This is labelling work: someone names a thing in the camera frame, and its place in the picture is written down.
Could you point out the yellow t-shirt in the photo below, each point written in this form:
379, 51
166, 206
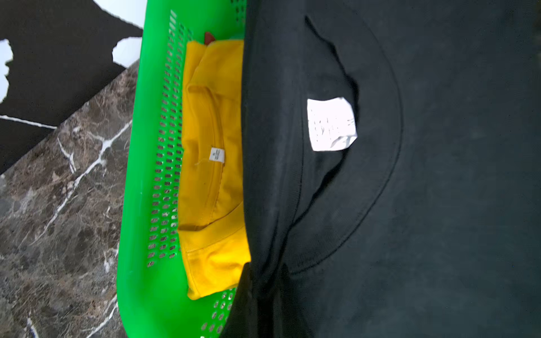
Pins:
211, 218

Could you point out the black t-shirt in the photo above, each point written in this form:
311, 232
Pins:
391, 154

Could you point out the red t-shirt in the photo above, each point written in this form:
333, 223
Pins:
208, 38

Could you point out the green plastic basket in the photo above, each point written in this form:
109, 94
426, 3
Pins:
151, 279

